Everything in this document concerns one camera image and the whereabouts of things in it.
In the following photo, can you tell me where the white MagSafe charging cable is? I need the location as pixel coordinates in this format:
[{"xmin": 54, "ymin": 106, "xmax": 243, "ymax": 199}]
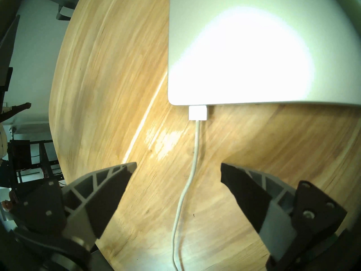
[{"xmin": 171, "ymin": 105, "xmax": 208, "ymax": 271}]

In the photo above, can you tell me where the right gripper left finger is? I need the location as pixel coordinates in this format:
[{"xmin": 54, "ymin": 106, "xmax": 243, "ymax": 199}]
[{"xmin": 10, "ymin": 162, "xmax": 138, "ymax": 247}]

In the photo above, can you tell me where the grey metal cabinet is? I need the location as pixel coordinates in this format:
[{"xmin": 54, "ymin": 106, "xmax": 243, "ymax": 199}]
[{"xmin": 8, "ymin": 121, "xmax": 52, "ymax": 134}]

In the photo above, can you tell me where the dark grey slanted panel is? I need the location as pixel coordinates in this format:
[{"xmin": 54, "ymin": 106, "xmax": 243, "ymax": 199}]
[{"xmin": 0, "ymin": 15, "xmax": 21, "ymax": 90}]

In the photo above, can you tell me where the black equipment rack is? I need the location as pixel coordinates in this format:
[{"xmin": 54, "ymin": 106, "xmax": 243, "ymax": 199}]
[{"xmin": 7, "ymin": 139, "xmax": 64, "ymax": 189}]

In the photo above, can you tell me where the silver closed MacBook laptop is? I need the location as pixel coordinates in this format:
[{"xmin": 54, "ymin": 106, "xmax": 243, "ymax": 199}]
[{"xmin": 167, "ymin": 0, "xmax": 361, "ymax": 106}]

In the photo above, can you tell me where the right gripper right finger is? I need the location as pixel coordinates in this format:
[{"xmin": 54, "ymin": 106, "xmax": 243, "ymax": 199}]
[{"xmin": 221, "ymin": 163, "xmax": 348, "ymax": 271}]

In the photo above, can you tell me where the brown trouser leg with shoe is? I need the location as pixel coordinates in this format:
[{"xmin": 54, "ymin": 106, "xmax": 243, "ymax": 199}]
[{"xmin": 0, "ymin": 102, "xmax": 31, "ymax": 123}]

